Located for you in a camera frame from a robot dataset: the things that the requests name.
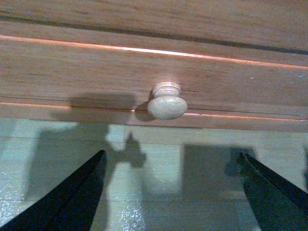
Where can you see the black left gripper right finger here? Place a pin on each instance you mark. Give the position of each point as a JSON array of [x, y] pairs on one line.
[[278, 204]]

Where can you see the wooden nightstand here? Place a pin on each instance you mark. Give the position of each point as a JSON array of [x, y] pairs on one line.
[[272, 25]]

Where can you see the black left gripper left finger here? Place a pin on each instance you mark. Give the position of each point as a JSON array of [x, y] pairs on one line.
[[70, 206]]

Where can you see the wooden drawer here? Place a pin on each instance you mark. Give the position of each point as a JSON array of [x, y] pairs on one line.
[[59, 73]]

